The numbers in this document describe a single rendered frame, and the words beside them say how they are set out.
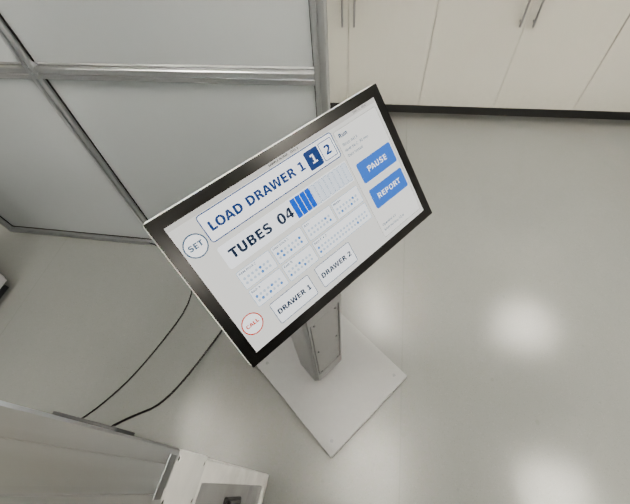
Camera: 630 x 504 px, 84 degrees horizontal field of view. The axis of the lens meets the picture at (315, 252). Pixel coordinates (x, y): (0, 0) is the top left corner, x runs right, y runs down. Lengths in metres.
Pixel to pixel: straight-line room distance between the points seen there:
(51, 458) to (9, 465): 0.04
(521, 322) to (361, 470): 0.98
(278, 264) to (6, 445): 0.42
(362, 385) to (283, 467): 0.44
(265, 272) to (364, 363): 1.06
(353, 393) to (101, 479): 1.19
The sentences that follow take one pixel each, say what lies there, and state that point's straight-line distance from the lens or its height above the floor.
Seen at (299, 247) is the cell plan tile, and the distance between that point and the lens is 0.65.
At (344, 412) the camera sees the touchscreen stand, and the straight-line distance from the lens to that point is 1.58.
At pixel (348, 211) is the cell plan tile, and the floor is 1.06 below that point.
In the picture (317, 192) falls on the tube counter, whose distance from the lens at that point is 0.67.
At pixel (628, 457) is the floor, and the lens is 1.92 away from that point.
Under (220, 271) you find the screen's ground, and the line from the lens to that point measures 0.61.
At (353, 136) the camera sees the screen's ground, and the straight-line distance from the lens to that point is 0.73.
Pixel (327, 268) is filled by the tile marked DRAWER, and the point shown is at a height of 1.01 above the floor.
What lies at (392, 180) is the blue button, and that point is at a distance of 0.78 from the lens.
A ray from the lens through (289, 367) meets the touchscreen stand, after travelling 1.63.
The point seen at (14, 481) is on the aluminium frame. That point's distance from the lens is 0.44.
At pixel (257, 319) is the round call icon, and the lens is 0.65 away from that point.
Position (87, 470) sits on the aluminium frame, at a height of 1.16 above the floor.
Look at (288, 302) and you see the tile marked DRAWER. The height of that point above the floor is 1.01.
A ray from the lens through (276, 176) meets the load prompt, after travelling 0.64.
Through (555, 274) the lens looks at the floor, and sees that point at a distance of 2.14.
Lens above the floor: 1.59
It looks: 55 degrees down
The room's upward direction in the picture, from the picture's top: 7 degrees counter-clockwise
